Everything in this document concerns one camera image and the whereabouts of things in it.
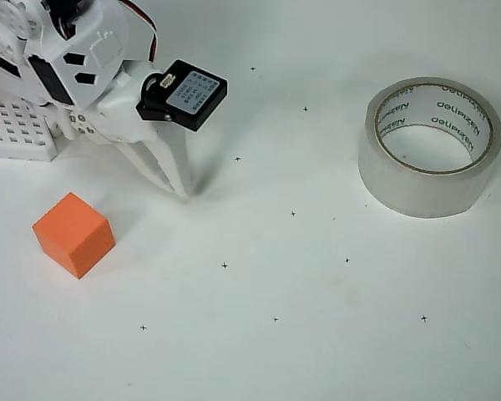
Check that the orange cube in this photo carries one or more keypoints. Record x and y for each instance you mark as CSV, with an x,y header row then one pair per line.
x,y
73,236

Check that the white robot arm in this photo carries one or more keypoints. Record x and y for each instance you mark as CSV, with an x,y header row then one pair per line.
x,y
87,46

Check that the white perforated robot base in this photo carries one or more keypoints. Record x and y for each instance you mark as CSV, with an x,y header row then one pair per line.
x,y
16,133

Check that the clear packing tape roll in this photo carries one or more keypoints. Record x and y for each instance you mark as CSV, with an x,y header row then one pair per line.
x,y
421,190

